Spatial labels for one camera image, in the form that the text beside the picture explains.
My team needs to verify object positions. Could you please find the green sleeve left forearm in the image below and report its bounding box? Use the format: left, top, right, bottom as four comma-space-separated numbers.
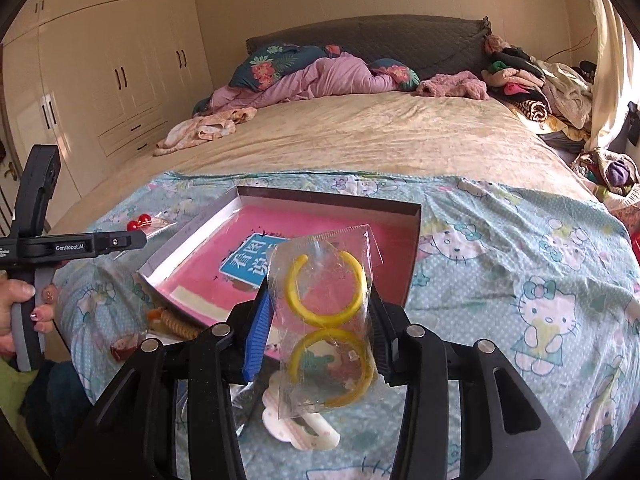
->
0, 356, 44, 469

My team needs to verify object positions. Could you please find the cream built-in wardrobe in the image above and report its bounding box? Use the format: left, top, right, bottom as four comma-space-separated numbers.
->
1, 0, 213, 224

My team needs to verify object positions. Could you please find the bag with yellow hoop earrings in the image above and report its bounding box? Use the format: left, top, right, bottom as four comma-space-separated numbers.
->
267, 224, 382, 417

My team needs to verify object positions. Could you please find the beige bed cover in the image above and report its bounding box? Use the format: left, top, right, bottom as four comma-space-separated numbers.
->
53, 92, 594, 233

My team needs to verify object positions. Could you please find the red cherry earrings bag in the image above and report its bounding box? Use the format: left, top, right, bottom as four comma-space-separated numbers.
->
126, 214, 174, 238

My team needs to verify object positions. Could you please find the shallow cardboard tray box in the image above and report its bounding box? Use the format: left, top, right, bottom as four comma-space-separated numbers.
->
136, 185, 423, 361

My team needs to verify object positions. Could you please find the beige spiral hair tie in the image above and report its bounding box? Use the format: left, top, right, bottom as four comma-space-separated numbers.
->
145, 306, 204, 340

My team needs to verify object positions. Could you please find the pile of clothes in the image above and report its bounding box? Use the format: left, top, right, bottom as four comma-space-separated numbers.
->
482, 35, 592, 140

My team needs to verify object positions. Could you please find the left hand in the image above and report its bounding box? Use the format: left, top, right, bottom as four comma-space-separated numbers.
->
0, 277, 58, 359

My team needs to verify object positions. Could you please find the white dotted hair claw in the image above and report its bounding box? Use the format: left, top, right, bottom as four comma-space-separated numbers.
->
262, 370, 341, 452

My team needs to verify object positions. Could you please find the pink purple quilt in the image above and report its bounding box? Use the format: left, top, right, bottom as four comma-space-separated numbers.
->
208, 53, 399, 113

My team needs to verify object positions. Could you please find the peach clothing on bed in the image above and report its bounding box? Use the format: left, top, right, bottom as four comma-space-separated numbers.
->
153, 107, 257, 157

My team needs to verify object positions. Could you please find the floral dark blue pillow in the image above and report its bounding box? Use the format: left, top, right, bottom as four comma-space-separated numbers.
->
228, 42, 343, 92

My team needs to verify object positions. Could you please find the pink book in tray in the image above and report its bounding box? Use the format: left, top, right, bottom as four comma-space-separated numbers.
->
155, 205, 417, 361

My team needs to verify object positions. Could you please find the Hello Kitty blue blanket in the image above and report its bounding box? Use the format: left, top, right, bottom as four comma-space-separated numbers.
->
55, 172, 639, 479

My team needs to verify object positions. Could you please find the pink fluffy garment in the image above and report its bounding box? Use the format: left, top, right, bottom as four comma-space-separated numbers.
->
416, 70, 489, 101

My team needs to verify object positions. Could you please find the cream curtain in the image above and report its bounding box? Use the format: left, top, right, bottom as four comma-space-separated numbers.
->
587, 0, 639, 151

